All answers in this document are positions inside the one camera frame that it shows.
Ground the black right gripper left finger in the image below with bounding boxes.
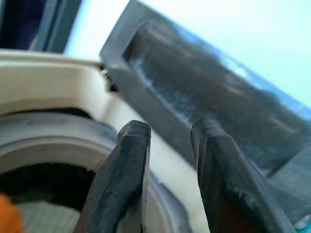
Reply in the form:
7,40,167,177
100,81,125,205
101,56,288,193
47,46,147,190
76,119,152,233

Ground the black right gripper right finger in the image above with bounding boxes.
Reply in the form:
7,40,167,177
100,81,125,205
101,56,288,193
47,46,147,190
190,118,296,233

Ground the grey washer door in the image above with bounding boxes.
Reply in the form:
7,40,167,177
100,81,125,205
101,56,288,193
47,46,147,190
100,0,311,233

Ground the white washing machine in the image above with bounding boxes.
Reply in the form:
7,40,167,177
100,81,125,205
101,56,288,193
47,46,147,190
0,48,214,233

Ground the orange cloth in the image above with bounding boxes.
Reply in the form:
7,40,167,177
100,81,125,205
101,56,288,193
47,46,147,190
0,194,28,233

